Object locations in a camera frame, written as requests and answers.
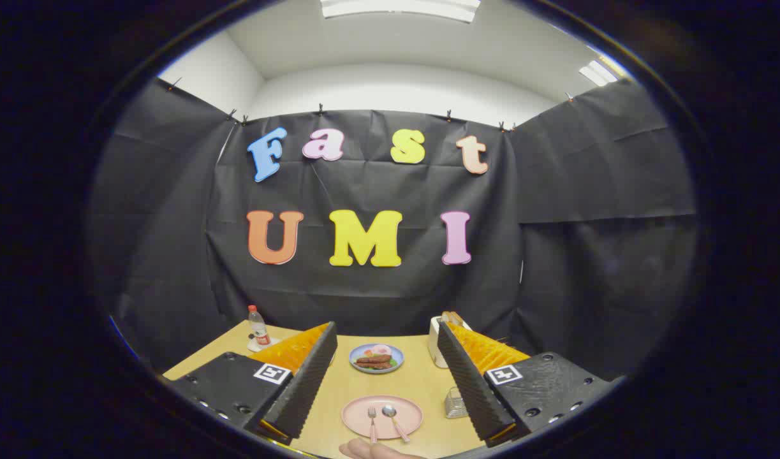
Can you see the small ceiling light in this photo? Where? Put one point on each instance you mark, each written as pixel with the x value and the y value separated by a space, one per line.
pixel 597 72

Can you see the blue plate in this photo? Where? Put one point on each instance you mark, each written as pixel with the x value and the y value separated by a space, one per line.
pixel 358 366

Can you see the white toaster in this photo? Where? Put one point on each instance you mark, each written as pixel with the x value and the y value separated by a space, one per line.
pixel 435 347

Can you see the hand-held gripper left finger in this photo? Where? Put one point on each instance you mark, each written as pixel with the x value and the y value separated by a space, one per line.
pixel 307 382

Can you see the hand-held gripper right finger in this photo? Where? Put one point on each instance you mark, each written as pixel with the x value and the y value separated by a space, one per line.
pixel 469 389

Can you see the pink plate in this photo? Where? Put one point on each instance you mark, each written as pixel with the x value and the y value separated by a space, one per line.
pixel 358 417

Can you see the long ceiling light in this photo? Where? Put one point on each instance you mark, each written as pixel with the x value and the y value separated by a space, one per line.
pixel 399 6

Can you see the pink ham slice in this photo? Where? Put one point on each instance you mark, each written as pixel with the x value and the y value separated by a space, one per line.
pixel 382 350

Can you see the clear bottle with red label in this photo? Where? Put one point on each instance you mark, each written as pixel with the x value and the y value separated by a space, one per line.
pixel 258 328

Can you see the brown grilled sausage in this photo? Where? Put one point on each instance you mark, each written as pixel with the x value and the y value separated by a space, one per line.
pixel 372 359
pixel 374 365

